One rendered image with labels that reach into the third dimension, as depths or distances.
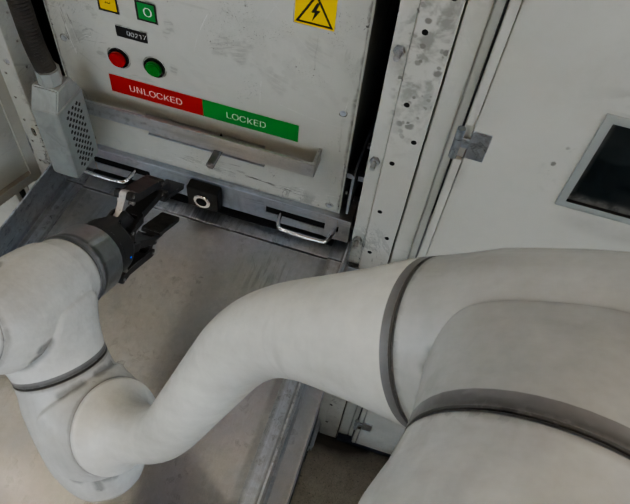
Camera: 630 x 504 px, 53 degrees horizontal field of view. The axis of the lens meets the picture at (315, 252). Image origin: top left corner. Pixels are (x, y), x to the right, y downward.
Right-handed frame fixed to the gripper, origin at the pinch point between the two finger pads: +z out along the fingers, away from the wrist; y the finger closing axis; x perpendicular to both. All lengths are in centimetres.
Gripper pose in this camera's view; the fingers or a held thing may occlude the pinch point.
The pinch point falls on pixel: (164, 206)
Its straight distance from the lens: 98.3
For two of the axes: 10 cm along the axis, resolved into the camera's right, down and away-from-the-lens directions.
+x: 9.5, 2.9, -1.1
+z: 2.1, -3.6, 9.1
